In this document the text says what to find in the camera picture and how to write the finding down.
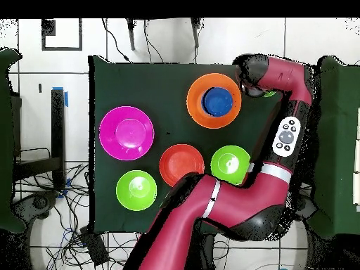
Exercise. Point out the large orange plastic bowl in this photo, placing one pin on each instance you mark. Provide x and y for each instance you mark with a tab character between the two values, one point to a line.
194	112

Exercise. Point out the small blue plastic bowl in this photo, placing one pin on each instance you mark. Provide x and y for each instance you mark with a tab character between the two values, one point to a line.
218	101

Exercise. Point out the green plastic cup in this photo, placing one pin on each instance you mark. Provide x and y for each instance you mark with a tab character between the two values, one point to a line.
270	94

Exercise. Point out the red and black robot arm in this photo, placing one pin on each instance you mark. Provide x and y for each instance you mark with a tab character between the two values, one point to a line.
239	202

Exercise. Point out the red-orange plastic bowl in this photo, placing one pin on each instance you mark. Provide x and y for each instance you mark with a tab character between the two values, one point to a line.
181	160

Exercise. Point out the green plastic bowl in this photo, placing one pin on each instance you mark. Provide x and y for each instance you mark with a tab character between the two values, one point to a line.
136	190
227	165

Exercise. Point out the large pink plastic bowl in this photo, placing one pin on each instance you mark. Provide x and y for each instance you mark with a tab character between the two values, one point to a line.
126	133

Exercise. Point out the dark green table cloth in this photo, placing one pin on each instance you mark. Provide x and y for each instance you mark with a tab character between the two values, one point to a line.
126	84

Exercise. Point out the black tripod leg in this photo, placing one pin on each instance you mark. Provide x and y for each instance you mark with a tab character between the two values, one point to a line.
131	36
196	33

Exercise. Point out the blue tape strip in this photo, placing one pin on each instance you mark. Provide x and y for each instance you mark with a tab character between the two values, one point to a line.
66	99

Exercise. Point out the black metal stand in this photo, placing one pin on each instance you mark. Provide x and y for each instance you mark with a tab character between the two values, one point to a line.
57	126

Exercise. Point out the black power strip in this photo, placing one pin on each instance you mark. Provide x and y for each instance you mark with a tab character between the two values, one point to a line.
94	247

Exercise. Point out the neighbouring green table cloth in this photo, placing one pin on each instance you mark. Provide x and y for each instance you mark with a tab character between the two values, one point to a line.
5	140
343	98

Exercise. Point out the black square floor frame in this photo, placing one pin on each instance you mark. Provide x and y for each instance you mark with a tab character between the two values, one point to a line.
48	28

